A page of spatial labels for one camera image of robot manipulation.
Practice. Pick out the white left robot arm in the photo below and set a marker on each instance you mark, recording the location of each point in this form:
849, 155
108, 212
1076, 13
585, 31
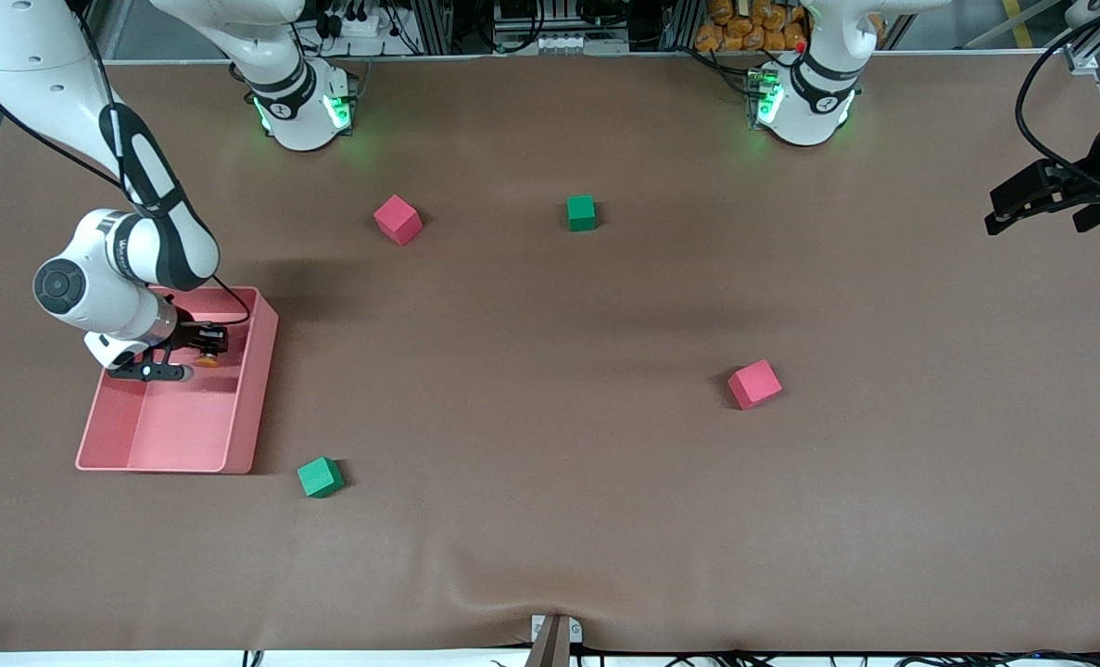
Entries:
809, 120

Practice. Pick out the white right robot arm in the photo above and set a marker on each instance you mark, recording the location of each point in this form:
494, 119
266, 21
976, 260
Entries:
12, 56

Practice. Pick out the metal corner bracket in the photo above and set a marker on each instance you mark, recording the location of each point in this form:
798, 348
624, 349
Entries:
1081, 60

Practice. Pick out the green cube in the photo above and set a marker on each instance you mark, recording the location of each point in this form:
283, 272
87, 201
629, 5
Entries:
320, 477
581, 213

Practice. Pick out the pink cube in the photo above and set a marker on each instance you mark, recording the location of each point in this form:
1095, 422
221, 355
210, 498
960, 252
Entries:
753, 384
397, 220

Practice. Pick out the white power strip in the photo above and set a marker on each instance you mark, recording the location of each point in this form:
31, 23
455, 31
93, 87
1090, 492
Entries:
355, 25

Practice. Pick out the orange snack bags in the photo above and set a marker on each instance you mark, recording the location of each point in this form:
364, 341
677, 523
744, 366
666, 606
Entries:
744, 32

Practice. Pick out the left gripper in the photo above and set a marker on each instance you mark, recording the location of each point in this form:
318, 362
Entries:
1098, 170

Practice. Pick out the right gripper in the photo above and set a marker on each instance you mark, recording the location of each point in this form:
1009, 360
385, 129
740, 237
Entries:
185, 334

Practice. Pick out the orange capped black button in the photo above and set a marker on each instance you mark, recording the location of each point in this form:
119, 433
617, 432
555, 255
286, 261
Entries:
208, 360

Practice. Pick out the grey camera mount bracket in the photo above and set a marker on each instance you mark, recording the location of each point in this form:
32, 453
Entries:
554, 644

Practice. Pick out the pink plastic bin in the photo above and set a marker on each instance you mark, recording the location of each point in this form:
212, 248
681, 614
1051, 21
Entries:
188, 426

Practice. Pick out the white connector strip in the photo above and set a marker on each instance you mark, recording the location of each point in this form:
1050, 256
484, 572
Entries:
563, 43

